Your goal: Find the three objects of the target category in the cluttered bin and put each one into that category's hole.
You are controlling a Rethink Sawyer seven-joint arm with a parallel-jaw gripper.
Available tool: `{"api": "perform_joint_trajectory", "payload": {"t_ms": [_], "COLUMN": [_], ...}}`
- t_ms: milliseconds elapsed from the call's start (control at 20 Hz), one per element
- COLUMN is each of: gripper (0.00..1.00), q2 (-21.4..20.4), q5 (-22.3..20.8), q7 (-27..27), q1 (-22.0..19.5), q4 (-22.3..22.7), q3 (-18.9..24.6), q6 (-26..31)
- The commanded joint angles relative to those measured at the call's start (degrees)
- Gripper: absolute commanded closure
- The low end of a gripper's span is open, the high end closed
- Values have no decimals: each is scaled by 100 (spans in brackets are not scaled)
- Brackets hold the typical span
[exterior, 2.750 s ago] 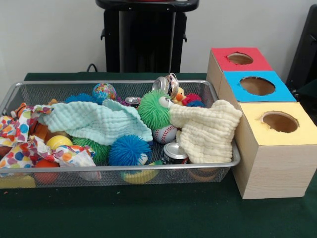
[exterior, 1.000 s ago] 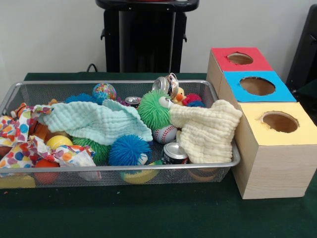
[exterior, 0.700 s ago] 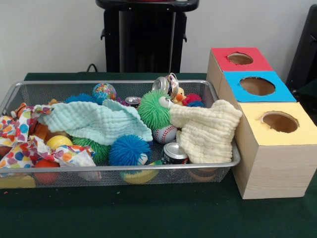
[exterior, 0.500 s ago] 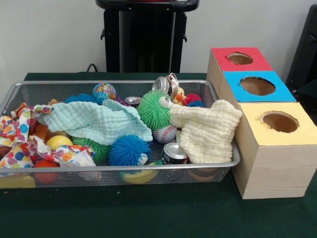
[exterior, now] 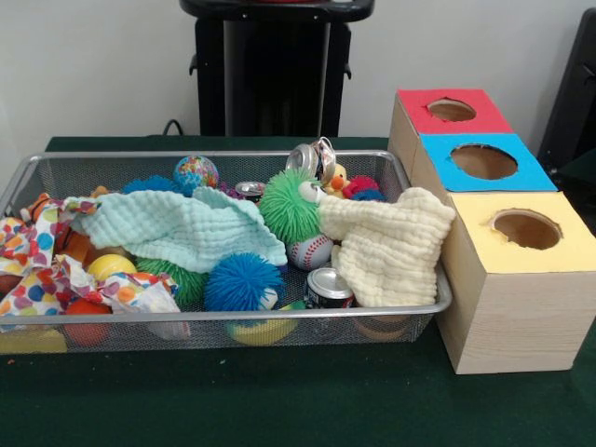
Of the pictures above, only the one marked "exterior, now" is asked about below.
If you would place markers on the green spiky rubber ball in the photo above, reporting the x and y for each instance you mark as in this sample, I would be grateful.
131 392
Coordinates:
291 205

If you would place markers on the cream knitted cloth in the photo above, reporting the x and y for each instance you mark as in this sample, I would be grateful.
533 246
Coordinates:
396 242

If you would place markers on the polka dot colourful cloth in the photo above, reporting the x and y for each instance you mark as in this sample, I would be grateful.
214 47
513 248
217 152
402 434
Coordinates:
37 261

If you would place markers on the wooden box with three holes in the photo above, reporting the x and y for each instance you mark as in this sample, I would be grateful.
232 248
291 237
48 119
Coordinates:
507 317

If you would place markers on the white baseball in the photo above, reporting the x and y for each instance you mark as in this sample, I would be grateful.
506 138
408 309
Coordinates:
310 251

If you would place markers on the crushed silver can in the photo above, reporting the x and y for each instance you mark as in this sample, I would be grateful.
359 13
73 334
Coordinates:
312 156

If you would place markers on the black labelled silver can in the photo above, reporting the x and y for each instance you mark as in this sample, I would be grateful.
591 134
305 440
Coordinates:
330 287

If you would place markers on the blue spiky rubber ball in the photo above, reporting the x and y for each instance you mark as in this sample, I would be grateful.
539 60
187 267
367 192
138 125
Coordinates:
240 284

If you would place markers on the mint green fuzzy cloth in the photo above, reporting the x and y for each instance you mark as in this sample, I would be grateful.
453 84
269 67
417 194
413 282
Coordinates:
186 228

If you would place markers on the small globe ball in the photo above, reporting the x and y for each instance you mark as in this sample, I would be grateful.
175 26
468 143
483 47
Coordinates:
196 171

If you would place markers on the dark green spiky ball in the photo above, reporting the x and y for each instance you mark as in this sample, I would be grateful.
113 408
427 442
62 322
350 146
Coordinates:
182 281

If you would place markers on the yellow smooth ball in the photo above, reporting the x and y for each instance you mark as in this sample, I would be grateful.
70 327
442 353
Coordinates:
112 266

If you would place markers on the red orange smooth ball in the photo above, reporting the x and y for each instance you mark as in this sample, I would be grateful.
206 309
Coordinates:
86 318

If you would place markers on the dark green side table cloth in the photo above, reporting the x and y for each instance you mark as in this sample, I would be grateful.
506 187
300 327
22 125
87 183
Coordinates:
582 169

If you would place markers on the black upright panel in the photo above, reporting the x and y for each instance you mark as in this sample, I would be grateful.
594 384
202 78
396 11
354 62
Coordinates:
573 93

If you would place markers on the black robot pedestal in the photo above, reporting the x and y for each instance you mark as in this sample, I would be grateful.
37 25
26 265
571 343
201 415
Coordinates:
279 84

